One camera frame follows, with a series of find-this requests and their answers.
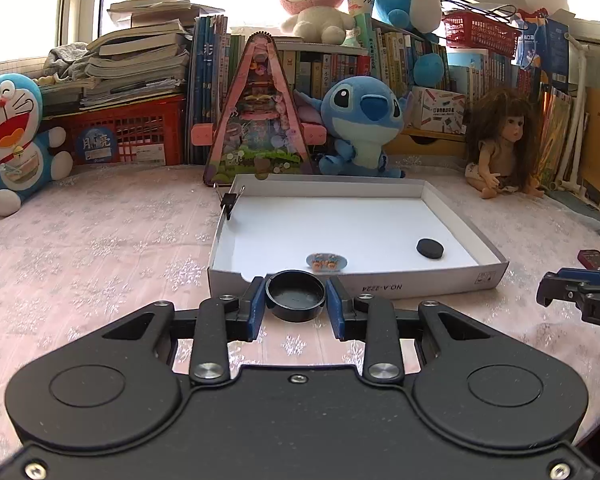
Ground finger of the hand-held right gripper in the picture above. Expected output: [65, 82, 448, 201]
[555, 266, 600, 286]
[536, 272, 586, 307]

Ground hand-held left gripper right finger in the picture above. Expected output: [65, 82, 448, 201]
[326, 278, 486, 385]

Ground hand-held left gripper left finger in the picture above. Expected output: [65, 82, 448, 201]
[102, 277, 267, 386]

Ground black round plastic cap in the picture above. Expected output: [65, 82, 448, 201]
[265, 270, 327, 323]

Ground white shallow cardboard box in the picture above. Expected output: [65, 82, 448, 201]
[207, 174, 510, 301]

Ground small colourful cartoon badge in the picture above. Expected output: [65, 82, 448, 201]
[305, 252, 348, 275]

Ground black binder clip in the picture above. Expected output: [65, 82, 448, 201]
[214, 185, 246, 222]

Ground black round puck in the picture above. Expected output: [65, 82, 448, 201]
[416, 238, 444, 260]

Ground row of colourful thin books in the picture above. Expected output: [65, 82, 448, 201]
[535, 85, 576, 186]

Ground pink snowflake tablecloth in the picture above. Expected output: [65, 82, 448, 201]
[0, 152, 600, 461]

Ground long-haired baby doll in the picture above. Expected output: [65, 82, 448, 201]
[464, 87, 546, 201]

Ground white plastic pipes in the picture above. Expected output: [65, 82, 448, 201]
[550, 32, 593, 193]

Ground pink triangular toy package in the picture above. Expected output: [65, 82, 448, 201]
[203, 30, 313, 187]

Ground blue alien plush toy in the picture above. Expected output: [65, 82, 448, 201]
[294, 76, 416, 178]

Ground wooden drawer shelf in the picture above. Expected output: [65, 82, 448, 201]
[395, 127, 473, 158]

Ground white box with pencil print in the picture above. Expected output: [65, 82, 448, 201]
[411, 86, 468, 135]

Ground red plastic crate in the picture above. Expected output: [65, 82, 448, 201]
[55, 95, 188, 167]

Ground blue printed bag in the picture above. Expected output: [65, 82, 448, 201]
[512, 10, 571, 93]

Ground row of thin blue books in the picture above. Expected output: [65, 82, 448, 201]
[185, 15, 231, 166]

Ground row of upright books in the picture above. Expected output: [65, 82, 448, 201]
[230, 25, 546, 106]

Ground red mesh basket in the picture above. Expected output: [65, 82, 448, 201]
[441, 10, 523, 57]

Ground stack of worn books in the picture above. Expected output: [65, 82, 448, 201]
[80, 0, 226, 111]

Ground blue cat plush toy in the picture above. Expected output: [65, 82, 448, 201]
[0, 74, 75, 217]

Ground grey cloth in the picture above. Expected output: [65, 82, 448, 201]
[42, 42, 98, 81]

